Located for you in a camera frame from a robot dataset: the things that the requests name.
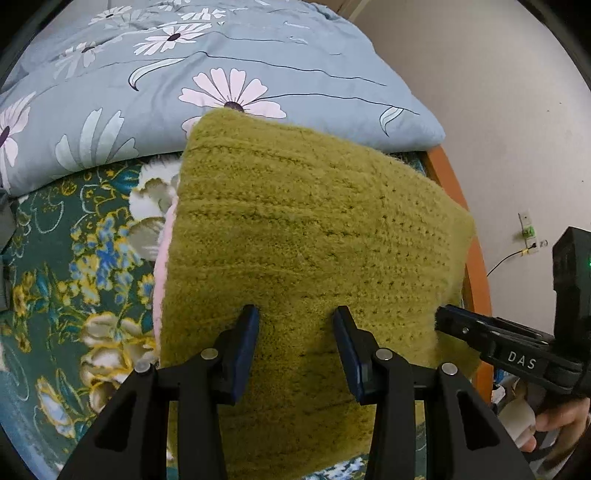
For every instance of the wooden bed frame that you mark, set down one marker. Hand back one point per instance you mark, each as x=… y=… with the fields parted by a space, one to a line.
x=475 y=286

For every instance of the green knitted sweater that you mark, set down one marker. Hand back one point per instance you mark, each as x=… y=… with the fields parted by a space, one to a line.
x=300 y=230

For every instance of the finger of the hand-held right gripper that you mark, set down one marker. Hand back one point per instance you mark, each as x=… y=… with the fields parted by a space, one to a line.
x=466 y=332
x=455 y=310

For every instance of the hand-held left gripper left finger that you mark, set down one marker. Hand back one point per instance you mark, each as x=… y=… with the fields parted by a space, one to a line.
x=244 y=350

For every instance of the blue floral quilt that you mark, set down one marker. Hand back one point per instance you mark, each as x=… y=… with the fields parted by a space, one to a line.
x=184 y=55

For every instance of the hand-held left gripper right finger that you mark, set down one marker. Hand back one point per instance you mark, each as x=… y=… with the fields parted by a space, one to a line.
x=348 y=350

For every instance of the white object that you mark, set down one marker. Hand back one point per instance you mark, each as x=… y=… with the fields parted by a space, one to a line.
x=515 y=422

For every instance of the floral bed sheet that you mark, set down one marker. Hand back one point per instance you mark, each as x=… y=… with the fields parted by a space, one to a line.
x=69 y=258

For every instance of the pink fluffy garment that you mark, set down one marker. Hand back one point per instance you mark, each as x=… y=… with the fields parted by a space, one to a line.
x=162 y=258

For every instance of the wall socket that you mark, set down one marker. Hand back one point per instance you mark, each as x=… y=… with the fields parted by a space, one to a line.
x=528 y=227

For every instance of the person's right hand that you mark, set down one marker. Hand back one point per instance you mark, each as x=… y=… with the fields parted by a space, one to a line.
x=561 y=422

